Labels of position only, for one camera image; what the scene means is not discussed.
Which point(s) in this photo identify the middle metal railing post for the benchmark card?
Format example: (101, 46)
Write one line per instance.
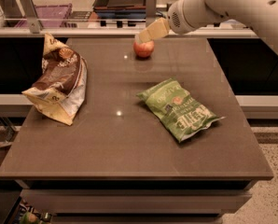
(151, 8)

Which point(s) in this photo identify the metal railing post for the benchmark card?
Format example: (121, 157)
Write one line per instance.
(151, 8)
(29, 11)

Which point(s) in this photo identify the red apple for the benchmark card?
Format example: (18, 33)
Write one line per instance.
(143, 50)

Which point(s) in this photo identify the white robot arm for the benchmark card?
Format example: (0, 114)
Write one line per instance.
(185, 16)

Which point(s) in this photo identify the brown and white snack bag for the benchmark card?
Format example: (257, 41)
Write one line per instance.
(61, 90)

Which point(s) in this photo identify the green chip bag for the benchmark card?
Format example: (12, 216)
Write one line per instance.
(177, 110)

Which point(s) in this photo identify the dark tray stack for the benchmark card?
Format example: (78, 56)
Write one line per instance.
(120, 9)

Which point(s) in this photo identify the purple plastic crate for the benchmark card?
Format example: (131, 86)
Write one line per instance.
(52, 16)

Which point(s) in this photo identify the left metal railing post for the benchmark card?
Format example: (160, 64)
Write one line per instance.
(29, 11)

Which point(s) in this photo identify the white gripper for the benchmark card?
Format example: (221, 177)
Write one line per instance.
(178, 19)

